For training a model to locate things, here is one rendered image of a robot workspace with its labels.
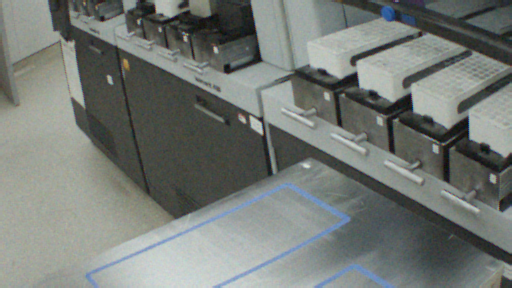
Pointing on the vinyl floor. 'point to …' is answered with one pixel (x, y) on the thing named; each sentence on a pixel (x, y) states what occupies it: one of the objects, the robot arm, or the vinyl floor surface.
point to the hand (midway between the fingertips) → (59, 9)
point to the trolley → (290, 243)
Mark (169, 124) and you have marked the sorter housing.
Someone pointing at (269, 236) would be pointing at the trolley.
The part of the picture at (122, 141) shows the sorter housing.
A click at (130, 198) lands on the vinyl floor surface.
